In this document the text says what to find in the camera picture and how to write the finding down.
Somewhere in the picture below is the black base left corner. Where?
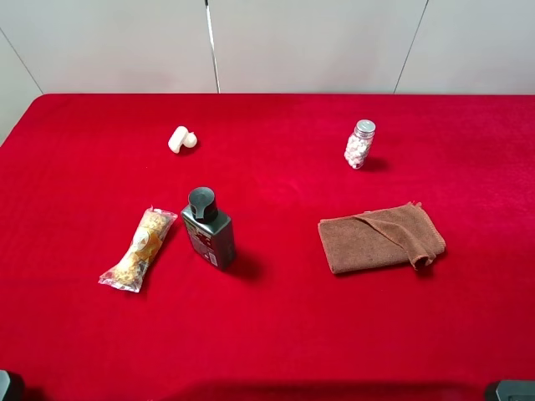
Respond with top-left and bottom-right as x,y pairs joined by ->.
0,370 -> 25,401

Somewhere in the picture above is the red tablecloth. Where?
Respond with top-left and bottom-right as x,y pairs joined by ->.
1,94 -> 534,400

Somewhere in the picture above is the black base right corner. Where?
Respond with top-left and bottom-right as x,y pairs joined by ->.
484,380 -> 535,401

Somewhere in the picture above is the dark green pump bottle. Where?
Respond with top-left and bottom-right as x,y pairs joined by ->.
181,187 -> 236,271

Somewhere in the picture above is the black base corner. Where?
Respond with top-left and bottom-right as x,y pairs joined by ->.
0,370 -> 25,401
484,380 -> 535,401

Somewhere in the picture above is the glass jar of white candies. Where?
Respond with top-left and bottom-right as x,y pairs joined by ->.
344,119 -> 376,170

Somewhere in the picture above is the white plastic fitting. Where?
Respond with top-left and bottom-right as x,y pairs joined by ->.
168,126 -> 197,155

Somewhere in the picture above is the packaged bread snack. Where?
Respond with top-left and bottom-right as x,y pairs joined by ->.
99,207 -> 177,293

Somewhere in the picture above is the folded brown towel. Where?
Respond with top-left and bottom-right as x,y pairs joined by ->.
318,202 -> 446,275

